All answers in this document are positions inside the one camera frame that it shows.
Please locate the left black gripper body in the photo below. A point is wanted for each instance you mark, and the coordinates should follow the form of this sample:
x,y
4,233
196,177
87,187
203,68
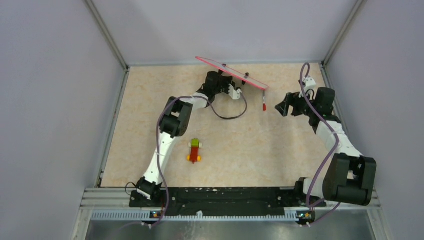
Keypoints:
x,y
222,86

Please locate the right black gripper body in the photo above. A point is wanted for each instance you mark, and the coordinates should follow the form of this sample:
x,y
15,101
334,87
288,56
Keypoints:
x,y
302,106

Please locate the pink framed whiteboard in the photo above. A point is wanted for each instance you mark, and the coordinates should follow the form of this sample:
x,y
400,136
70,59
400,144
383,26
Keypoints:
x,y
234,73

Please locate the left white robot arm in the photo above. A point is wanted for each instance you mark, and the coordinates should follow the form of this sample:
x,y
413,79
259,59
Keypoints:
x,y
173,123

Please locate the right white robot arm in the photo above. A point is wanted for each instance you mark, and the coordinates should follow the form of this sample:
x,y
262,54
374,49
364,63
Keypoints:
x,y
350,176

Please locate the red whiteboard marker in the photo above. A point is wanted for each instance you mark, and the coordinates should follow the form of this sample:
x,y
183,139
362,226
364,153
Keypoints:
x,y
264,106

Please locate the red green toy car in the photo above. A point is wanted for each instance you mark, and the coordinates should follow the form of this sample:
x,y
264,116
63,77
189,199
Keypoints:
x,y
194,156

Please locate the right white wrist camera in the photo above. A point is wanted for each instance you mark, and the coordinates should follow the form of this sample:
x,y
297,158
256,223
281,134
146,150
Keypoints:
x,y
307,85

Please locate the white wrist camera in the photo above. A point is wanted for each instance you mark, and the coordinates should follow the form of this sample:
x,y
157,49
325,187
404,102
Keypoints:
x,y
234,92
307,85

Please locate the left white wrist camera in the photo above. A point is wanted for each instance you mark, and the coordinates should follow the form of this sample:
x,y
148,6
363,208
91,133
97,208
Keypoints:
x,y
234,92

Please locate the whiteboard wire stand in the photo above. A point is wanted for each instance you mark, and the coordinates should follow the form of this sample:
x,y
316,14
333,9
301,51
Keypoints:
x,y
245,78

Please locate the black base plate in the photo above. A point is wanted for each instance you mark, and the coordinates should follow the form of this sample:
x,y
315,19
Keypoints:
x,y
219,209

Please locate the white cable duct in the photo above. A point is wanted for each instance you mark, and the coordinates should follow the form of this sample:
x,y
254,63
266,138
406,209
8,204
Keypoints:
x,y
147,216

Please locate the aluminium frame rail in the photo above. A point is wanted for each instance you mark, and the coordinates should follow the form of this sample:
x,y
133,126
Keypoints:
x,y
120,197

